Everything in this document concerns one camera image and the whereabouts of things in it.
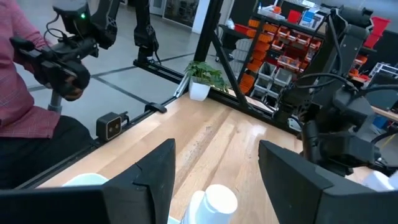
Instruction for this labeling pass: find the black frame bracket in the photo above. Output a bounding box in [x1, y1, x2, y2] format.
[144, 101, 168, 114]

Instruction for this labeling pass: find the person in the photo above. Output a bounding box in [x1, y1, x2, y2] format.
[0, 0, 94, 190]

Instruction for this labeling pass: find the white bottle with blue label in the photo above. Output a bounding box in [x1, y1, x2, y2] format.
[181, 183, 239, 224]

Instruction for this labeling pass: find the green plant in white pot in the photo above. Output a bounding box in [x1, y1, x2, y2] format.
[183, 60, 229, 102]

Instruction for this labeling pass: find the black table-level camera box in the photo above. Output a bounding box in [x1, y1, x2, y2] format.
[95, 111, 130, 142]

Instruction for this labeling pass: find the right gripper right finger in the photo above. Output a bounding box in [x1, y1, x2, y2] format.
[258, 140, 398, 224]

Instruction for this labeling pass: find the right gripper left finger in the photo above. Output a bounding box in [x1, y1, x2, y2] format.
[102, 138, 177, 224]

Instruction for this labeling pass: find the parts bin rack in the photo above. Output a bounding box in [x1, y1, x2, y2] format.
[229, 9, 330, 103]

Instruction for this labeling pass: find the person's hand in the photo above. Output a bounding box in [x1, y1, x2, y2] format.
[43, 76, 85, 102]

